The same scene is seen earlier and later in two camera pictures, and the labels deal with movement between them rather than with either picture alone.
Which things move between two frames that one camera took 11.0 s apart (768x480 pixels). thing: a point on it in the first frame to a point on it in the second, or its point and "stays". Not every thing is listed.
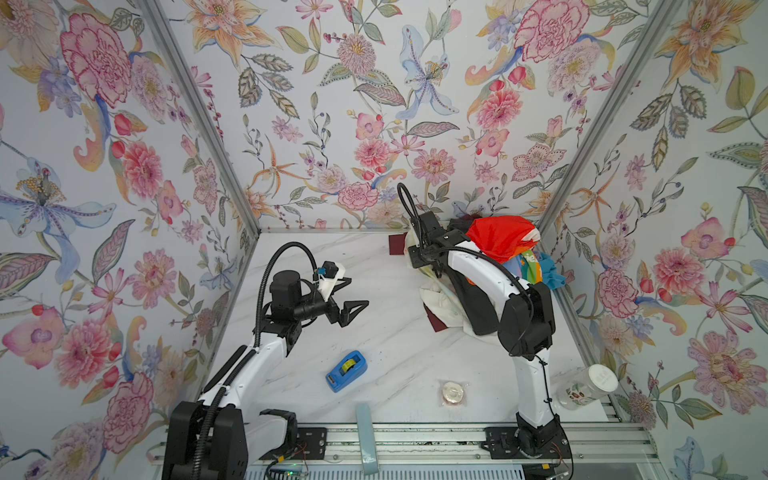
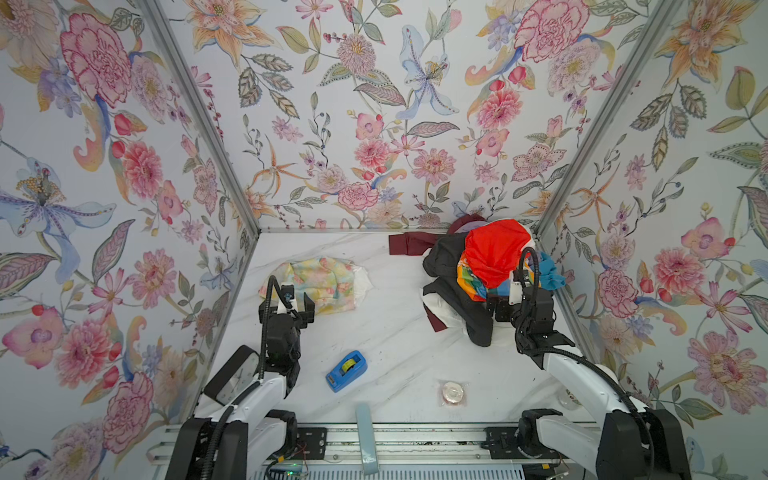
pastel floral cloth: x=427 y=269 to x=335 y=284
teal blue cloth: x=550 y=276 stays
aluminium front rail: x=426 y=444 stays
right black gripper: x=415 y=260 to x=503 y=303
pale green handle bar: x=366 y=439 stays
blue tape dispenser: x=352 y=366 stays
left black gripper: x=341 y=316 to x=302 y=318
